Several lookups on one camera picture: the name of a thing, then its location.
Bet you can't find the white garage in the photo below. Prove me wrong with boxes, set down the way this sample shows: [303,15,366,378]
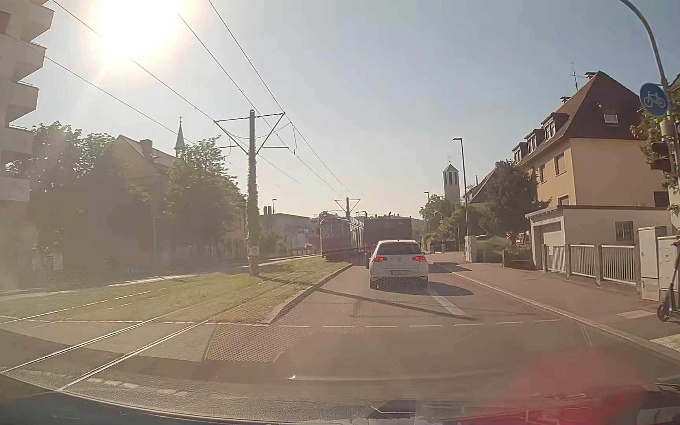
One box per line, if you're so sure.
[525,205,671,270]

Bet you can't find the grassy tram track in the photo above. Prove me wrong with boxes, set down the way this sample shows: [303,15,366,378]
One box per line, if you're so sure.
[0,255,353,390]

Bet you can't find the road markings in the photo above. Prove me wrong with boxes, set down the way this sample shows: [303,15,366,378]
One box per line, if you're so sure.
[80,287,680,397]

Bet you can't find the car's own bonnet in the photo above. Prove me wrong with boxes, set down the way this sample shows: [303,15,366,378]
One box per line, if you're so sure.
[0,358,680,425]

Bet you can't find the white car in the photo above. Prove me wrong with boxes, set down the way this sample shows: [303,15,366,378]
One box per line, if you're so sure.
[368,240,430,290]

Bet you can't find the white church tower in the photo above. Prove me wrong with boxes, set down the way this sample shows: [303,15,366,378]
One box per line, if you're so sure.
[443,162,460,205]

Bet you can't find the red tram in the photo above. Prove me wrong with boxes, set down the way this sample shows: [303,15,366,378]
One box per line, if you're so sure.
[319,215,366,259]

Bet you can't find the grey asphalt road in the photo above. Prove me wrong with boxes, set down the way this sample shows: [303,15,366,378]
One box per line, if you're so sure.
[0,253,680,408]

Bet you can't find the dark green tree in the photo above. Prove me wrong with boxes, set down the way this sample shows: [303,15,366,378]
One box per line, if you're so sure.
[482,161,551,249]

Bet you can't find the traffic light with cycle sign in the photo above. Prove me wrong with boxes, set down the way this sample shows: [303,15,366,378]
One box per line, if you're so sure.
[619,0,680,312]

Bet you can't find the ivy-covered catenary pole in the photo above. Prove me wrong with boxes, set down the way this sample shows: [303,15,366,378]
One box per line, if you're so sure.
[214,110,286,277]

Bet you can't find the row of trees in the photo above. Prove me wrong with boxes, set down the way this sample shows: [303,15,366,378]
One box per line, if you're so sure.
[7,122,248,278]

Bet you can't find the low white building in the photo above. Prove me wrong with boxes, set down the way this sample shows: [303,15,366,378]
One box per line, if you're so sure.
[260,212,320,253]

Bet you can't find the white railing fence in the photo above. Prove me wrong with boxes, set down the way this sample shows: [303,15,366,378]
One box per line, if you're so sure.
[543,243,639,286]

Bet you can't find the lamp post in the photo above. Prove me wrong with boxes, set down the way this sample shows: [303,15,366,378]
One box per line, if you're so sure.
[453,137,471,239]

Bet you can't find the dark lorry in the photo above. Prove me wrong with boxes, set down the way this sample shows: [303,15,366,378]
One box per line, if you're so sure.
[364,215,414,253]

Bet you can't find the overhead wires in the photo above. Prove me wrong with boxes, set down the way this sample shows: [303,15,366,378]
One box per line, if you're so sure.
[21,0,354,198]

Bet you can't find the yellow house with steeple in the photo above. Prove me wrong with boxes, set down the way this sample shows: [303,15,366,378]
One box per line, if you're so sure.
[111,117,248,261]

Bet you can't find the beige house with dark roof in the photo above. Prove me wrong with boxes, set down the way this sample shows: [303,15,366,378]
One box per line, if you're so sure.
[511,71,671,209]

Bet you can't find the white street cabinet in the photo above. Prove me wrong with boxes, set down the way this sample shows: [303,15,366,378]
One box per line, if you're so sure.
[637,227,667,302]
[656,236,680,294]

